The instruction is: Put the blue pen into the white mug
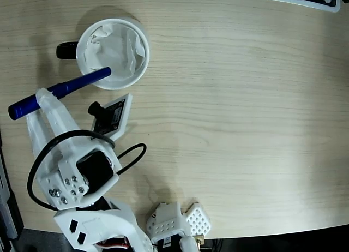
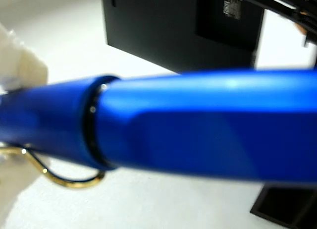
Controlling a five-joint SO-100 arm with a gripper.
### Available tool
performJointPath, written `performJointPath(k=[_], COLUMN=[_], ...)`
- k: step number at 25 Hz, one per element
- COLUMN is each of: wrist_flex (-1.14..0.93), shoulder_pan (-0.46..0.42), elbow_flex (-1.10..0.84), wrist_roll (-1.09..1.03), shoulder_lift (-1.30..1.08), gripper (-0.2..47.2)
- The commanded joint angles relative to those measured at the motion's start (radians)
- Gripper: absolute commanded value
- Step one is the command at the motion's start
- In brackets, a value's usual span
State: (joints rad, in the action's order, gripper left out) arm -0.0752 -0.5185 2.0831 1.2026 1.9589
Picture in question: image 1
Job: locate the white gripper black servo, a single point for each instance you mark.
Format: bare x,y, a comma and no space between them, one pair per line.
63,132

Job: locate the blue metal pen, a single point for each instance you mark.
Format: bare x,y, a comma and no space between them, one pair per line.
81,80

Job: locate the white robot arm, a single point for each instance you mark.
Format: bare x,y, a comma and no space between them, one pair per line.
109,222

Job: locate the crumpled white paper tissue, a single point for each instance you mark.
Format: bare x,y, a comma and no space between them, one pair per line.
117,53

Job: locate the camera module on white mount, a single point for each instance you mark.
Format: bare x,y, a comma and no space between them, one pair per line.
111,118

